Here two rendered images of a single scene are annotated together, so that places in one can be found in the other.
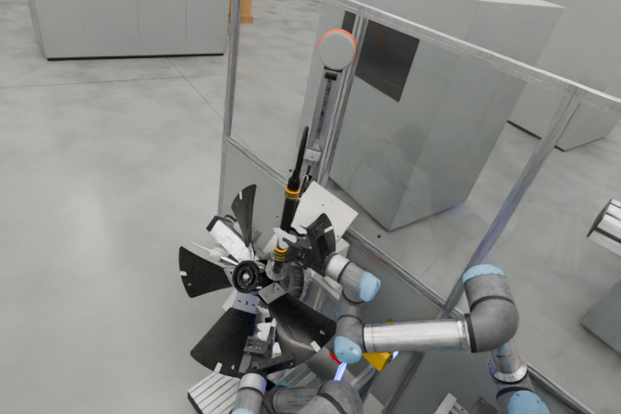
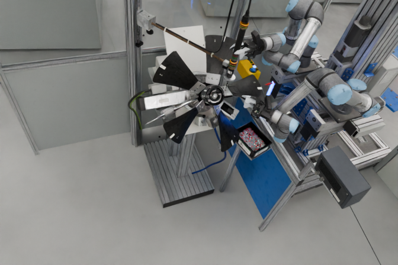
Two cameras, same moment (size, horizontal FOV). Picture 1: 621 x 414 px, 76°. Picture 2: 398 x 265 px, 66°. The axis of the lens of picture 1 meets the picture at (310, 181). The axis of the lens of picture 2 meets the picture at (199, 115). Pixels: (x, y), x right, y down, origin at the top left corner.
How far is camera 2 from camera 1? 148 cm
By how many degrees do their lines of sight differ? 51
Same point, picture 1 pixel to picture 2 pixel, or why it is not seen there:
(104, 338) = (89, 255)
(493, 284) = (305, 0)
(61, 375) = not seen: outside the picture
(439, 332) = (312, 29)
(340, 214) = (195, 34)
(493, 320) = (320, 10)
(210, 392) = (169, 191)
